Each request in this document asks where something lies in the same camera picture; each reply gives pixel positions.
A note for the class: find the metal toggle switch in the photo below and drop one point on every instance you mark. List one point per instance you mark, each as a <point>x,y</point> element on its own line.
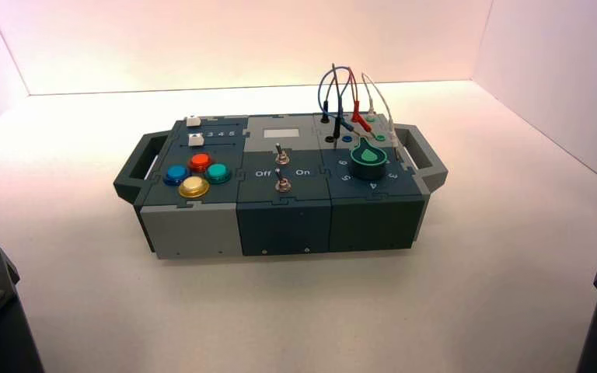
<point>280,156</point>
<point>282,184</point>

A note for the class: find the yellow push button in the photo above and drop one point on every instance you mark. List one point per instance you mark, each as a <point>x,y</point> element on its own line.
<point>194,186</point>

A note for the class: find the small grey display screen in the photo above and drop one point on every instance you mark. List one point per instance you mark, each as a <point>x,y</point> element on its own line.
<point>280,133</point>

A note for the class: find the white slider knob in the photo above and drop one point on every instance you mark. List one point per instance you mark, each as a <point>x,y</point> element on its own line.
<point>196,139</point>
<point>192,121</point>

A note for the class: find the green banana socket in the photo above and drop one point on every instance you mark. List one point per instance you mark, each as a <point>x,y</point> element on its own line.
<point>370,119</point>
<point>380,137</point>

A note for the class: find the blue push button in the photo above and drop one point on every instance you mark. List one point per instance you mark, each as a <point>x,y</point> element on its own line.
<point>176,174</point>

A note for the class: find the red push button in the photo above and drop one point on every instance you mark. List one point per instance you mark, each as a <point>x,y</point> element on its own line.
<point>200,161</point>

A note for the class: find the teal push button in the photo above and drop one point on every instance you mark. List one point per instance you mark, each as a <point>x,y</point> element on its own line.
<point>218,172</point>

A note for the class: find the dark teal rotary knob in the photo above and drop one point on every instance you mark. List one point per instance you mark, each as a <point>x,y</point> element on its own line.
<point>368,160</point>

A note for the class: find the blue banana socket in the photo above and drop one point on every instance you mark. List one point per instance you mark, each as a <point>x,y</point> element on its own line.
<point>347,138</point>

